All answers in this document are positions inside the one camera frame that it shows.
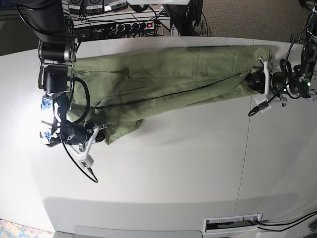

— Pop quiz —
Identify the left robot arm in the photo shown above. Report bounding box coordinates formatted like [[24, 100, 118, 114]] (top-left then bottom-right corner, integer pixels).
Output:
[[246, 0, 317, 105]]

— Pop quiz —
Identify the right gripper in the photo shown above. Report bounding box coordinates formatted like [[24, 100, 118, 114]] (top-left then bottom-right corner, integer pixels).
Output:
[[85, 122, 106, 143]]

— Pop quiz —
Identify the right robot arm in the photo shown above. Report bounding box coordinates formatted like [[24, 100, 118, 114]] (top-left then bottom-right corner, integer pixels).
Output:
[[14, 0, 105, 147]]

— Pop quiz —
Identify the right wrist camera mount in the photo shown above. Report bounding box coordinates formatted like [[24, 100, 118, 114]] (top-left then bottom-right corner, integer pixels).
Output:
[[66, 125, 95, 169]]

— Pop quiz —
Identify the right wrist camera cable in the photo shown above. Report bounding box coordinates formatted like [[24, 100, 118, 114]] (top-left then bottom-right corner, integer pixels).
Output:
[[61, 76, 99, 183]]

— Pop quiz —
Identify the black cable lower right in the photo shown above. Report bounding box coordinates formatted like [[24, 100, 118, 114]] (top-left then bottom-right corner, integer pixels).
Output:
[[257, 212, 317, 233]]

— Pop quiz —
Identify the black power strip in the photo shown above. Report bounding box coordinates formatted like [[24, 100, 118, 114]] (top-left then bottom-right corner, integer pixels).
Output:
[[91, 22, 158, 37]]

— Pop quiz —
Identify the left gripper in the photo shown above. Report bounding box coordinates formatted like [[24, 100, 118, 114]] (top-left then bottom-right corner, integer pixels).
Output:
[[245, 70, 265, 94]]

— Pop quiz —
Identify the table cable grommet box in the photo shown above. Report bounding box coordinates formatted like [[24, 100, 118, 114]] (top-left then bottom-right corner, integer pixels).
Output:
[[202, 213, 263, 235]]

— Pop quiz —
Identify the green T-shirt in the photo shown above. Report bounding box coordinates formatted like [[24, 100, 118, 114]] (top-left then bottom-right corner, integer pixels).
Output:
[[74, 46, 272, 144]]

